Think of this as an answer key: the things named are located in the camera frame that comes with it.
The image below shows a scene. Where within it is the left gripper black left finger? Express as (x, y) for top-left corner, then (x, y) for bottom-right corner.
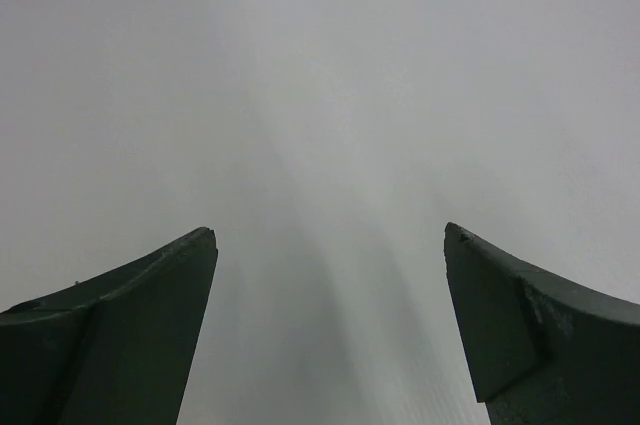
(1, 227), (218, 424)

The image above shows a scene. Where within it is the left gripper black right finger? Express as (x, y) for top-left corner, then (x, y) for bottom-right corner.
(444, 223), (639, 424)

